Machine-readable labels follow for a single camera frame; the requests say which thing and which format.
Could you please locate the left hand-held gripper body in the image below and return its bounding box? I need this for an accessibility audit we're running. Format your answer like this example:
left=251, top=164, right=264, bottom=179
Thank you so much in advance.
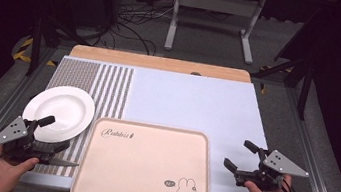
left=0, top=112, right=86, bottom=171

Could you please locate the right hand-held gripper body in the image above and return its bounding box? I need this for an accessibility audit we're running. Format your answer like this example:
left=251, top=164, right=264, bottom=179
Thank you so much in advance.
left=231, top=144, right=313, bottom=192

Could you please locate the white plate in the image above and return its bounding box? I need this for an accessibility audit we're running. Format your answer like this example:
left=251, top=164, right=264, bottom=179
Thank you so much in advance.
left=18, top=80, right=99, bottom=149

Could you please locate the person's left hand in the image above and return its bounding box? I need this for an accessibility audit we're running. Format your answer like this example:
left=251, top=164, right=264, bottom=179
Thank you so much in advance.
left=0, top=145, right=42, bottom=192

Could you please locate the yellow black hazard tape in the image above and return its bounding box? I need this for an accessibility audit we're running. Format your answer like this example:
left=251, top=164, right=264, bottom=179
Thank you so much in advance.
left=11, top=35, right=62, bottom=68
left=255, top=62, right=295, bottom=100

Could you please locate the white table mat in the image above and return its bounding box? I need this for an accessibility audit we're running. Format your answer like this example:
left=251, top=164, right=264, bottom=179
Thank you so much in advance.
left=19, top=51, right=277, bottom=192

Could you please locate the striped grey placemat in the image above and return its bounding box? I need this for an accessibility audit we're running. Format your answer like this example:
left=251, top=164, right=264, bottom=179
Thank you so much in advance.
left=30, top=55, right=136, bottom=186

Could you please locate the black stand leg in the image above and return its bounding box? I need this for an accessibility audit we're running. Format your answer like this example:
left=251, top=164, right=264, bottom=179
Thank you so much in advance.
left=246, top=50, right=320, bottom=123
left=24, top=14, right=94, bottom=86

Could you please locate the beige tray with rabbit print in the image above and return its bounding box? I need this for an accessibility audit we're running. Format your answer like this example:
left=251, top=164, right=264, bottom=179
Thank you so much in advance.
left=69, top=114, right=221, bottom=192

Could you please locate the wooden table board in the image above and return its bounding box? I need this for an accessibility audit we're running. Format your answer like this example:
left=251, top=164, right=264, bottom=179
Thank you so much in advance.
left=68, top=43, right=254, bottom=85

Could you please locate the white metal stand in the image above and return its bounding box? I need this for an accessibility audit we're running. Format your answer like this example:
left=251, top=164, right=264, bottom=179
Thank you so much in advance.
left=162, top=0, right=268, bottom=67

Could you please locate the bundle of black floor cables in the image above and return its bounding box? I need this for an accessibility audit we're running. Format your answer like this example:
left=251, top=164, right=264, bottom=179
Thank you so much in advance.
left=98, top=0, right=176, bottom=58

